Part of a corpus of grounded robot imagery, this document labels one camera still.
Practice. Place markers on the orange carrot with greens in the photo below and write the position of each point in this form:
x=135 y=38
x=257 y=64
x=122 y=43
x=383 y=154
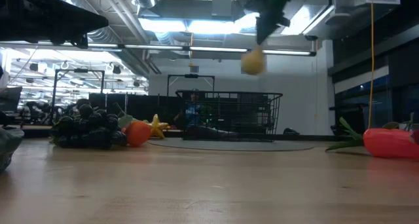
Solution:
x=138 y=134

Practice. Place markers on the dark green cucumber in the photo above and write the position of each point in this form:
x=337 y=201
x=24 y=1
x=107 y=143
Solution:
x=8 y=145

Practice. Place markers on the black metal rig frame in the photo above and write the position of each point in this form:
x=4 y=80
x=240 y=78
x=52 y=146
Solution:
x=190 y=76
x=80 y=70

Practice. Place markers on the dark grape bunch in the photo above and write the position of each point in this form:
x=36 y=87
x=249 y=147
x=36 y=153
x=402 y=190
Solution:
x=88 y=129

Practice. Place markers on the black monitor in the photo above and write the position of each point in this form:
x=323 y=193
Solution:
x=10 y=99

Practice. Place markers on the purple eggplant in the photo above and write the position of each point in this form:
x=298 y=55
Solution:
x=212 y=132

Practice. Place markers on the long ceiling light strip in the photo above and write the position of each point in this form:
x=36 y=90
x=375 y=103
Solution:
x=216 y=49

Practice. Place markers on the orange carrot with green top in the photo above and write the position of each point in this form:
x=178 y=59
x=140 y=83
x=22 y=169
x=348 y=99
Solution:
x=389 y=143

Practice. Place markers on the person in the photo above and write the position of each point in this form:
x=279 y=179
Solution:
x=193 y=114

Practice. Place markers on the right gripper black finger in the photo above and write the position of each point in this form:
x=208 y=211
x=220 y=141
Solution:
x=271 y=25
x=261 y=29

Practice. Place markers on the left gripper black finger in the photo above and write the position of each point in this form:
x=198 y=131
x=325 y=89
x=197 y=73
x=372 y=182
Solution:
x=93 y=17
x=95 y=26

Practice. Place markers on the grey round mat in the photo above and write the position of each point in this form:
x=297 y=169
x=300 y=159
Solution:
x=229 y=146

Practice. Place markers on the black dome object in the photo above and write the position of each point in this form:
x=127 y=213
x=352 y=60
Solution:
x=291 y=131

